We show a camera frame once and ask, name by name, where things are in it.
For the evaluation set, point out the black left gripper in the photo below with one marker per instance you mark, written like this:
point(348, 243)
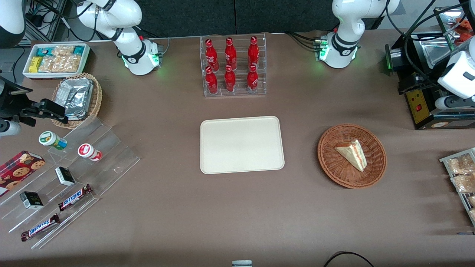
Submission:
point(424, 80)

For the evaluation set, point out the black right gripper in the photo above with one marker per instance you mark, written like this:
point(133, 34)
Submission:
point(8, 101)

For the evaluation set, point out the triangular sandwich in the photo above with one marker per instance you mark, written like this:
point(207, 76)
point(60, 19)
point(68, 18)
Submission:
point(352, 154)

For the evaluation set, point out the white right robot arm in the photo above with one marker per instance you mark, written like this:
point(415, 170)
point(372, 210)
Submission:
point(126, 15)

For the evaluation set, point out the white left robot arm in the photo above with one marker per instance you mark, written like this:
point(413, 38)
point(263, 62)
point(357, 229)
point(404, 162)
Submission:
point(347, 18)

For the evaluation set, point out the tan wicker basket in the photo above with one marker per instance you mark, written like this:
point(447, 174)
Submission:
point(97, 100)

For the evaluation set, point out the brown round wicker basket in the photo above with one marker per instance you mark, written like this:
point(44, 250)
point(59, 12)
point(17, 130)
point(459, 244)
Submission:
point(334, 170)

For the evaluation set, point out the grey tray of snack bags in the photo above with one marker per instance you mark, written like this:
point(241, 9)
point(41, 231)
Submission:
point(462, 202)

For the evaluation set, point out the cream plastic serving tray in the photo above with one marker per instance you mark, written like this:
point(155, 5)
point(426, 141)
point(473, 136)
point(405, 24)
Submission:
point(241, 144)

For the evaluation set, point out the black hot food case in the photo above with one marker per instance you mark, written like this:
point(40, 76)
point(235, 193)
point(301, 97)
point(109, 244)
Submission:
point(415, 107)

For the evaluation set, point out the silver foil pack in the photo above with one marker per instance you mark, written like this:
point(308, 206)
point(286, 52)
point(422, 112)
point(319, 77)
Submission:
point(76, 97)

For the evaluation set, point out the green lid white cup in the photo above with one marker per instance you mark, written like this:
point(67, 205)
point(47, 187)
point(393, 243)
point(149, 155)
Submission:
point(50, 139)

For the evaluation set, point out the white rectangular snack bin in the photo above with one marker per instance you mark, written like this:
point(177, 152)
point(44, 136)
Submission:
point(55, 75)

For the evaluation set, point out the steel food pan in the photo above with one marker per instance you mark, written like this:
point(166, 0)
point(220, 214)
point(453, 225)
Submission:
point(434, 53)

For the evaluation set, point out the clear cracker bag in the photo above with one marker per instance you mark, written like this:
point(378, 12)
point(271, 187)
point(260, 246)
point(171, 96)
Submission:
point(63, 64)
point(63, 50)

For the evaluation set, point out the red lid white cup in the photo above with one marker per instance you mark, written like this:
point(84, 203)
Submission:
point(87, 151)

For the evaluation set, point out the yellow snack packet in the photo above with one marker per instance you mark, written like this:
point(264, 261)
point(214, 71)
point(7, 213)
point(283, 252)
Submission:
point(35, 64)

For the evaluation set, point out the teal snack packet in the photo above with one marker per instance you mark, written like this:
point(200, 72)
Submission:
point(44, 51)
point(78, 50)

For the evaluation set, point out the small black box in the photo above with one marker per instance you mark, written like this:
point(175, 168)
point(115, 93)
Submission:
point(31, 200)
point(65, 176)

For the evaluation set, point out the red plaid cookie box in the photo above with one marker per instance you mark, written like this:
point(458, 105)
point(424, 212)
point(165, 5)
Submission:
point(18, 170)

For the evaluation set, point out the red hot food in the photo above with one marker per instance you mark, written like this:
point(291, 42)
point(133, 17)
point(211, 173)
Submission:
point(465, 37)

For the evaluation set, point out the clear acrylic stepped stand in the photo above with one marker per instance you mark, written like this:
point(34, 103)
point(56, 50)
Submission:
point(111, 163)

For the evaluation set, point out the Snickers chocolate bar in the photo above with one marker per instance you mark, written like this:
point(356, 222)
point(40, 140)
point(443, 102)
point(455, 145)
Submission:
point(74, 197)
point(40, 227)

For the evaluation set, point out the clear bag brown snack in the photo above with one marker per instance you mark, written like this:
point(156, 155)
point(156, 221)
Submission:
point(464, 183)
point(472, 215)
point(472, 201)
point(462, 165)

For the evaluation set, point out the red cola bottle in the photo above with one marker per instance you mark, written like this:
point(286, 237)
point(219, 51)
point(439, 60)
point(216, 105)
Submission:
point(230, 55)
point(253, 53)
point(252, 81)
point(230, 81)
point(211, 82)
point(211, 55)

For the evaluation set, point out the clear acrylic bottle rack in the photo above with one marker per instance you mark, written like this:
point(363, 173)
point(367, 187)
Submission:
point(239, 93)

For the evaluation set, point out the grey white small device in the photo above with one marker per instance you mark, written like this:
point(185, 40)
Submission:
point(242, 264)

